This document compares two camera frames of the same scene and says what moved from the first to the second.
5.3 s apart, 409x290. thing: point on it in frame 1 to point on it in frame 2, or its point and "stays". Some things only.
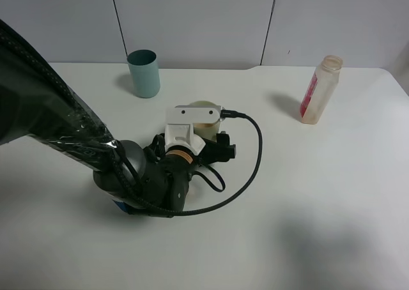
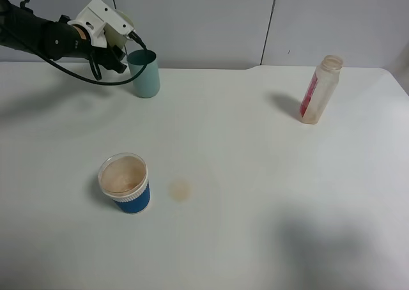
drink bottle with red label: (320, 89) stays
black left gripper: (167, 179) to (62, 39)
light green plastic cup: (209, 130) to (114, 36)
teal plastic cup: (144, 68) stays
